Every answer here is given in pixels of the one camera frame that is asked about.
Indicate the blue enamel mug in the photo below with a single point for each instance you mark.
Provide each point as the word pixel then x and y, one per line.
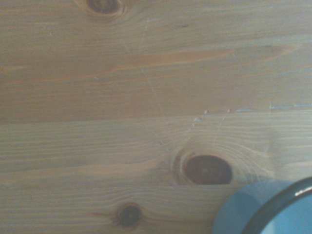
pixel 243 207

